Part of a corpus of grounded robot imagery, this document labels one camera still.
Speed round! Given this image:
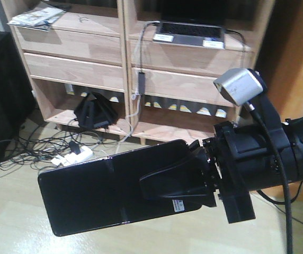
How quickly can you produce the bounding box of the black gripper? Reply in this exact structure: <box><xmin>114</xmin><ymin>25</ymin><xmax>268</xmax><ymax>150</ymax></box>
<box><xmin>139</xmin><ymin>121</ymin><xmax>282</xmax><ymax>223</ymax></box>

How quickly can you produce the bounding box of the black smartphone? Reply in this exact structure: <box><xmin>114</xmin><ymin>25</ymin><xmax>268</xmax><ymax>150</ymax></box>
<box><xmin>38</xmin><ymin>140</ymin><xmax>201</xmax><ymax>237</ymax></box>

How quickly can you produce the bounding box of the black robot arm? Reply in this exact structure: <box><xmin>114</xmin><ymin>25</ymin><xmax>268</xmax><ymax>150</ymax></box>
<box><xmin>140</xmin><ymin>117</ymin><xmax>303</xmax><ymax>223</ymax></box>

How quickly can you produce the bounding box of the white power strip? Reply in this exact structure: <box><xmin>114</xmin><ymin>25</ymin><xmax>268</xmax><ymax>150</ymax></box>
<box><xmin>51</xmin><ymin>146</ymin><xmax>93</xmax><ymax>166</ymax></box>

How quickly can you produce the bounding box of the black usb hub dongle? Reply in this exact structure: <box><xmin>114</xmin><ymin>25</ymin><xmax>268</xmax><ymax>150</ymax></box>
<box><xmin>138</xmin><ymin>71</ymin><xmax>146</xmax><ymax>95</ymax></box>

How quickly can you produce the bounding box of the black folded device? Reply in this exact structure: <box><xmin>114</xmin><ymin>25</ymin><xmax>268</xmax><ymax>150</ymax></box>
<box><xmin>74</xmin><ymin>92</ymin><xmax>119</xmax><ymax>130</ymax></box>

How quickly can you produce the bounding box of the wooden shelf cabinet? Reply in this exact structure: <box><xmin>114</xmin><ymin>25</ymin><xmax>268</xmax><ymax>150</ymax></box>
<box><xmin>2</xmin><ymin>1</ymin><xmax>274</xmax><ymax>141</ymax></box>

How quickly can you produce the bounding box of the silver laptop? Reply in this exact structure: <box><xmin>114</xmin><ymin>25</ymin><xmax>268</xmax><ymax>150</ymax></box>
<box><xmin>153</xmin><ymin>0</ymin><xmax>227</xmax><ymax>49</ymax></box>

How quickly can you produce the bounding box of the wooden wardrobe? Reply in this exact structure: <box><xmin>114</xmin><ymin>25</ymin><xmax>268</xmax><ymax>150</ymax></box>
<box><xmin>254</xmin><ymin>0</ymin><xmax>303</xmax><ymax>204</ymax></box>

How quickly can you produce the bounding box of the black computer tower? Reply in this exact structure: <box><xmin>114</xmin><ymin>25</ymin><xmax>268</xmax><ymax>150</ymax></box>
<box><xmin>0</xmin><ymin>31</ymin><xmax>37</xmax><ymax>164</ymax></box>

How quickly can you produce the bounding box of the stack of papers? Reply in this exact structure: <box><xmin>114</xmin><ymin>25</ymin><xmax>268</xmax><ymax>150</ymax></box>
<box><xmin>7</xmin><ymin>6</ymin><xmax>65</xmax><ymax>32</ymax></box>

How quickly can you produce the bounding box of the black camera cable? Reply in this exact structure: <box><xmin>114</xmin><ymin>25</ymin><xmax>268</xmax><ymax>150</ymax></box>
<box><xmin>246</xmin><ymin>102</ymin><xmax>303</xmax><ymax>254</ymax></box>

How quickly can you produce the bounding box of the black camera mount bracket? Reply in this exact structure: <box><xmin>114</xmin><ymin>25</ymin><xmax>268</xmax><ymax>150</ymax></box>
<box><xmin>254</xmin><ymin>93</ymin><xmax>282</xmax><ymax>131</ymax></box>

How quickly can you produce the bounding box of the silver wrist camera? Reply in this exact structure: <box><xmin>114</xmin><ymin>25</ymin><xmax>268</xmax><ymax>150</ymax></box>
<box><xmin>213</xmin><ymin>68</ymin><xmax>267</xmax><ymax>106</ymax></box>

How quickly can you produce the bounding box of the tangle of black cables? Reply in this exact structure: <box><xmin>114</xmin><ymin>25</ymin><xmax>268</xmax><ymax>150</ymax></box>
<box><xmin>0</xmin><ymin>116</ymin><xmax>131</xmax><ymax>183</ymax></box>

